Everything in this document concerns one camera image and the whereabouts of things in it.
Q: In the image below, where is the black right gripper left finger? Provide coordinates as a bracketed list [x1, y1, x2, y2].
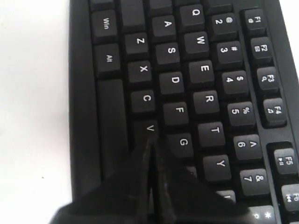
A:
[50, 139, 153, 224]

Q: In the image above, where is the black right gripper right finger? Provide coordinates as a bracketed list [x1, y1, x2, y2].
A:
[151, 140, 251, 224]

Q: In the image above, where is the black acer keyboard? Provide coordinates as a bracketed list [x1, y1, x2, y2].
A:
[69, 0, 299, 224]

